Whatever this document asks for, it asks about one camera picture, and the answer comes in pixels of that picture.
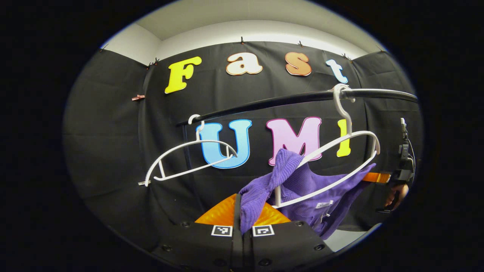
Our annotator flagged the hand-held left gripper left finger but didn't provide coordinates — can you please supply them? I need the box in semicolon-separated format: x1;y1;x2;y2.
151;193;245;272

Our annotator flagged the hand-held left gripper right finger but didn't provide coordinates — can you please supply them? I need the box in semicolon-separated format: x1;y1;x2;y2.
244;202;335;272

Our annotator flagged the purple corduroy shirt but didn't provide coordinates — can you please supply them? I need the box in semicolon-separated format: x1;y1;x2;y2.
239;148;377;240

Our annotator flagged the white plastic clothes hanger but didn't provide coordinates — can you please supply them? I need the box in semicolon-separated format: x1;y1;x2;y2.
273;84;381;209
138;114;239;187

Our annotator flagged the black clothes rack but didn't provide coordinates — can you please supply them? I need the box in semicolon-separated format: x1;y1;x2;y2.
176;88;419;212

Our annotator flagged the black backdrop cloth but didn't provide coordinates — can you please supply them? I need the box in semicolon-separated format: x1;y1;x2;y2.
62;41;424;257

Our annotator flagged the row of black clips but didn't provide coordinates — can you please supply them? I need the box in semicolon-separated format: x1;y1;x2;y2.
100;36;386;68

